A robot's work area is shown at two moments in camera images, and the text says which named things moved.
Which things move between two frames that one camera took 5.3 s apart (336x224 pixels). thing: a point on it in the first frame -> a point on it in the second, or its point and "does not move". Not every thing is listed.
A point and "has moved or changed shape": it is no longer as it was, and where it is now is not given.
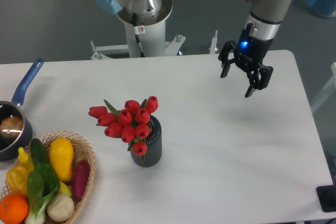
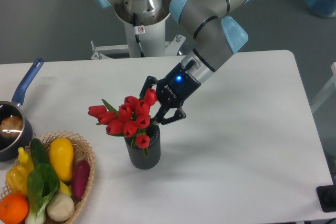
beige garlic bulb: [60, 207] does not move
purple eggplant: [81, 175] does not move
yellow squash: [61, 152] does not move
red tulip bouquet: [131, 123] has moved or changed shape
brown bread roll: [11, 126] does not move
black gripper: [251, 50] -> [172, 90]
